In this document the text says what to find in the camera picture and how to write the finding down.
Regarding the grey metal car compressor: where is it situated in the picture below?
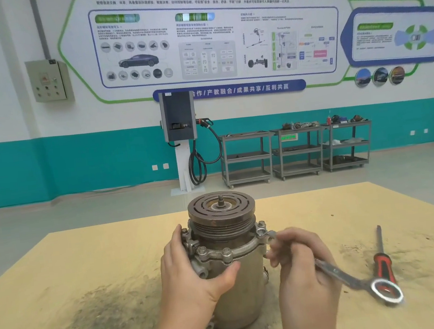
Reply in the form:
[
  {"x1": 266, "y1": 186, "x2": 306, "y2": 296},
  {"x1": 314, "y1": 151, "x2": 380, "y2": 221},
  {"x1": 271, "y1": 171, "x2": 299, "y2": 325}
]
[{"x1": 176, "y1": 185, "x2": 288, "y2": 329}]

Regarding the beige electrical control box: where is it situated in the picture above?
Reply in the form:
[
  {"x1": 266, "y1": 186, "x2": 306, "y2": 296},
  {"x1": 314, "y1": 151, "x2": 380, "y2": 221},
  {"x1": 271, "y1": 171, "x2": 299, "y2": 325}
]
[{"x1": 25, "y1": 56, "x2": 76, "y2": 108}]

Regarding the grey car charging unit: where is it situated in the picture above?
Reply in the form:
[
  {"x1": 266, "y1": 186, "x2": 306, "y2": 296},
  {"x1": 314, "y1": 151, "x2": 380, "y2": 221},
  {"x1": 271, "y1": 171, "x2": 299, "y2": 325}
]
[{"x1": 157, "y1": 88, "x2": 200, "y2": 144}]

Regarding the black charging cable with plug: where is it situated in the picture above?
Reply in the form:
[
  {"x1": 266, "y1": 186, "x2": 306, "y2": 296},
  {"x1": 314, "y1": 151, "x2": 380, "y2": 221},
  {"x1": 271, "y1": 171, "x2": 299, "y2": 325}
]
[{"x1": 183, "y1": 114, "x2": 228, "y2": 187}]

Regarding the white cloth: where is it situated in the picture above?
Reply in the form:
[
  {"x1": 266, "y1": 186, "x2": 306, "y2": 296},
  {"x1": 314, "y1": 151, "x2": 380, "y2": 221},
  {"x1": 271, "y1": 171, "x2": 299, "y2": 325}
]
[{"x1": 323, "y1": 135, "x2": 365, "y2": 148}]

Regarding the person's right forearm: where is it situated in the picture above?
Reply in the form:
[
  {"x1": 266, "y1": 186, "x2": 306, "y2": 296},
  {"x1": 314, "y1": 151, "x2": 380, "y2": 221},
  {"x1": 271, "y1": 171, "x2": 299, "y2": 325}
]
[{"x1": 279, "y1": 300, "x2": 346, "y2": 329}]

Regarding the large green framed info board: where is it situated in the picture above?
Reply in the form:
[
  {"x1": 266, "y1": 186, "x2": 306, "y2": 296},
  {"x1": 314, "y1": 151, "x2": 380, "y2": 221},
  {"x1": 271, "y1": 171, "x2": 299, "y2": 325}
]
[{"x1": 52, "y1": 0, "x2": 361, "y2": 121}]

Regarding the grey metal shelf cart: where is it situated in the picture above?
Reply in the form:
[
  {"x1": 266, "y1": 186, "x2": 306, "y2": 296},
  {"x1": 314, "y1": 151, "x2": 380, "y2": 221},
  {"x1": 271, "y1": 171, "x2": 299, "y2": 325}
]
[
  {"x1": 268, "y1": 123, "x2": 329, "y2": 182},
  {"x1": 318, "y1": 119, "x2": 378, "y2": 174},
  {"x1": 217, "y1": 129, "x2": 281, "y2": 190}
]

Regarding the pile of dark car parts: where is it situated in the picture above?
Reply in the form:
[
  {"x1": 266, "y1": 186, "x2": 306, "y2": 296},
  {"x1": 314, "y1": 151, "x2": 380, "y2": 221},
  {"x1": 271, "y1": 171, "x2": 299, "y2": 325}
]
[{"x1": 330, "y1": 110, "x2": 368, "y2": 126}]

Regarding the white charger stand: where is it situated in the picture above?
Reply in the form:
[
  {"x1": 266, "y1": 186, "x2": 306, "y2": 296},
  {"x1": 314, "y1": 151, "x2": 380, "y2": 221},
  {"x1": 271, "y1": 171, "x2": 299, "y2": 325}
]
[{"x1": 164, "y1": 138, "x2": 202, "y2": 196}]

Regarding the small blue framed info board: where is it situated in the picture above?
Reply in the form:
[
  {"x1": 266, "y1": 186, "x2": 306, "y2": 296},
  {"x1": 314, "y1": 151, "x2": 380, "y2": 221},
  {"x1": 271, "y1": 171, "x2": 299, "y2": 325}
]
[{"x1": 333, "y1": 0, "x2": 434, "y2": 92}]

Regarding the silver combination wrench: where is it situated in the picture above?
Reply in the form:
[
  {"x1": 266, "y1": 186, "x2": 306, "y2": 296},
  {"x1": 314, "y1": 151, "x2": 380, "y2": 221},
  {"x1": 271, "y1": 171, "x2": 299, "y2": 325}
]
[{"x1": 258, "y1": 214, "x2": 407, "y2": 321}]

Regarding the red black handled screwdriver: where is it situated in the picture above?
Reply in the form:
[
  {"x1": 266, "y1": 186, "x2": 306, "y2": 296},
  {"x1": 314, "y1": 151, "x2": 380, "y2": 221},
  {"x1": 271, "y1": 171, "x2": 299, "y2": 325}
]
[{"x1": 368, "y1": 223, "x2": 400, "y2": 302}]

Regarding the person's right hand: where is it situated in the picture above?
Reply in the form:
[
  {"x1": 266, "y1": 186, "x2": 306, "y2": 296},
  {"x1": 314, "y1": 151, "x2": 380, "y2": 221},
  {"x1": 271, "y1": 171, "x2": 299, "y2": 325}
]
[{"x1": 262, "y1": 222, "x2": 345, "y2": 315}]

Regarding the person's left hand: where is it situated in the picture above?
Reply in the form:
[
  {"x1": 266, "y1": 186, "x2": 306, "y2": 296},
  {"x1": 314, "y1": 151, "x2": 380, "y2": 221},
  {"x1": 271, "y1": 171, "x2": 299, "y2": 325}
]
[{"x1": 152, "y1": 217, "x2": 247, "y2": 320}]

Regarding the grey wall conduit pipe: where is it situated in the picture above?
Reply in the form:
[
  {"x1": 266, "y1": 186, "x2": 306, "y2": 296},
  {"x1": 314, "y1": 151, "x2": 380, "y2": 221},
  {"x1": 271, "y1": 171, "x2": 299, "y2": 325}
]
[{"x1": 29, "y1": 0, "x2": 52, "y2": 62}]

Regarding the pile of rusty car parts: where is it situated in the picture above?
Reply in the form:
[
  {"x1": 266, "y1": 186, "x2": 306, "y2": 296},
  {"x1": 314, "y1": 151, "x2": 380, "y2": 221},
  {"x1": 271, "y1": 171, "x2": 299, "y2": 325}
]
[{"x1": 281, "y1": 118, "x2": 320, "y2": 131}]

